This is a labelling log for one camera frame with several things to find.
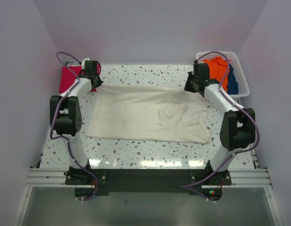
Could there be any cream white t-shirt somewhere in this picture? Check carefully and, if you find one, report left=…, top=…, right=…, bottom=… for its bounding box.
left=87, top=85, right=210, bottom=144

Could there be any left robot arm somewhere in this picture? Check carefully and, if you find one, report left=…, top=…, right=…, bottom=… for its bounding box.
left=49, top=58, right=103, bottom=186

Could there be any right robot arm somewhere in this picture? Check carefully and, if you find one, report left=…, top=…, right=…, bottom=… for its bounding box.
left=184, top=61, right=259, bottom=185

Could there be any folded red t-shirt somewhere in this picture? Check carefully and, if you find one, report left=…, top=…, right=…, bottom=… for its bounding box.
left=58, top=65, right=101, bottom=94

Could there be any orange t-shirt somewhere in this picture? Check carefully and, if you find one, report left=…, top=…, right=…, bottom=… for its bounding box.
left=203, top=56, right=229, bottom=92

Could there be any blue t-shirt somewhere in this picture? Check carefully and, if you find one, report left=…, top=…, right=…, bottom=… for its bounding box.
left=227, top=64, right=239, bottom=95

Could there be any white plastic laundry basket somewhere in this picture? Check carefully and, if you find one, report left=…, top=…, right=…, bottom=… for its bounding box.
left=196, top=51, right=250, bottom=99

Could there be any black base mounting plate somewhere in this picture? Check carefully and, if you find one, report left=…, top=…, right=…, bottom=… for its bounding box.
left=65, top=168, right=232, bottom=196

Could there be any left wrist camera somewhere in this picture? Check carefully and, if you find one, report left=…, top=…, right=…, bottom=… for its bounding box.
left=81, top=57, right=90, bottom=67

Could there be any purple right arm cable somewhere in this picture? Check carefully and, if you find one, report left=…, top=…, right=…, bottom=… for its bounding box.
left=180, top=51, right=261, bottom=196

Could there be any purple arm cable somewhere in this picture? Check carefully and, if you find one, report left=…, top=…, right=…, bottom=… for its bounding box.
left=49, top=51, right=99, bottom=201
left=180, top=51, right=261, bottom=196

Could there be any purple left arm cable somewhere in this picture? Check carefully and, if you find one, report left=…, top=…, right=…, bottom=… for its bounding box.
left=49, top=51, right=99, bottom=201

